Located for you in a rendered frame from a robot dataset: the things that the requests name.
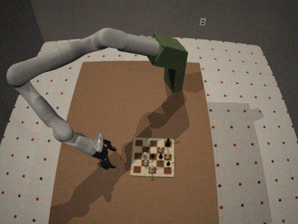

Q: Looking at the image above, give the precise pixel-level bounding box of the black chess piece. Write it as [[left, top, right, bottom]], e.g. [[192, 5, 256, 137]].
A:
[[165, 139, 170, 147]]

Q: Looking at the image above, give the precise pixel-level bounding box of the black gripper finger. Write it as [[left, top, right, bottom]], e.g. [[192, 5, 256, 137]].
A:
[[98, 153, 117, 170], [103, 139, 117, 151]]

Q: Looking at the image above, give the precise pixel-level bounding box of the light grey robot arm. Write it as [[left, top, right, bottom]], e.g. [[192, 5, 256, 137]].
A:
[[6, 28, 159, 156]]

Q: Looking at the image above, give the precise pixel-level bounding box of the chessboard with pieces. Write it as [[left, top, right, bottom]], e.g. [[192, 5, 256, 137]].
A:
[[131, 137, 174, 177]]

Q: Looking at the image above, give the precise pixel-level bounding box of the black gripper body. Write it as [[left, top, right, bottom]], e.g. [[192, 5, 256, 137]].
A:
[[92, 150, 108, 160]]

